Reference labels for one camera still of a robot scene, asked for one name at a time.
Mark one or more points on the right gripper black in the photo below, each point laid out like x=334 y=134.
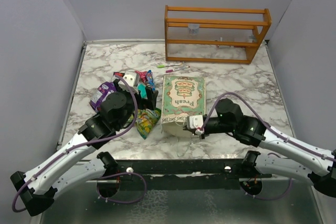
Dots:
x=186 y=128

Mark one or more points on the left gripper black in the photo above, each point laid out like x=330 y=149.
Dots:
x=150 y=103

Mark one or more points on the teal snack packet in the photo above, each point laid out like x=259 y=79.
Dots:
x=142 y=90

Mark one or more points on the red snack packet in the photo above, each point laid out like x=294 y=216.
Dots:
x=142 y=76

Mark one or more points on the blue m&m snack packet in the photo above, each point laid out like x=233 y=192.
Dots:
x=150 y=80

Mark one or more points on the green paper bag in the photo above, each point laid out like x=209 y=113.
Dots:
x=182 y=96

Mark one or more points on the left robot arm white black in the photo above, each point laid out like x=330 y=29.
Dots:
x=39 y=187

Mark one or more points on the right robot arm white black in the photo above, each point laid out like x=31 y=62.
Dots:
x=297 y=159

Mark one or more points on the green capped marker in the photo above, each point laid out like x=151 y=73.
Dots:
x=169 y=65

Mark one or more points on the small clear plastic cup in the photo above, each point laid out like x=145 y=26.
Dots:
x=193 y=29

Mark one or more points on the orange wooden rack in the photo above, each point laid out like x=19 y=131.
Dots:
x=226 y=35

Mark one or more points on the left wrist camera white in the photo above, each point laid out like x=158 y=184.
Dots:
x=132 y=79

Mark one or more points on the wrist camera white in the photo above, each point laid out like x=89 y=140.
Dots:
x=195 y=121
x=132 y=79

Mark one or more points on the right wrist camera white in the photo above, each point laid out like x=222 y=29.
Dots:
x=195 y=121

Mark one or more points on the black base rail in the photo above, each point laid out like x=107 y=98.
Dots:
x=178 y=174

